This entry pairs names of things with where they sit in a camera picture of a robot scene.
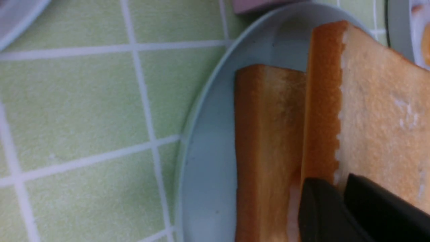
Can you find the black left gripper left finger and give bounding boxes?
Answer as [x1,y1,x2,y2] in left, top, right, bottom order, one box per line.
[298,178,373,242]

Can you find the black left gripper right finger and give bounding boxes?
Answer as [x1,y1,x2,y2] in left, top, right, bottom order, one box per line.
[344,174,430,242]

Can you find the toast slice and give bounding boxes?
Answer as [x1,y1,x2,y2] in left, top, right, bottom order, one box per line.
[234,64,306,242]
[301,21,430,213]

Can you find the teal empty center plate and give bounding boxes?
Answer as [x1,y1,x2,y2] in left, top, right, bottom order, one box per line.
[174,2,371,242]

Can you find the grey blue egg plate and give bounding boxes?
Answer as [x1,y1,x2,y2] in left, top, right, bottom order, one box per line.
[386,0,415,63]

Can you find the bottom fried egg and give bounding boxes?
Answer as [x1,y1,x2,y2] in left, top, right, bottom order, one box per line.
[410,0,430,70]

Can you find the pink cube block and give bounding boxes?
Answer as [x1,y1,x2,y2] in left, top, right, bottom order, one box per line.
[232,0,302,15]

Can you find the light blue bread plate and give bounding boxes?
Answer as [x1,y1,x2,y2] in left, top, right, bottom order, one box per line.
[0,0,51,51]

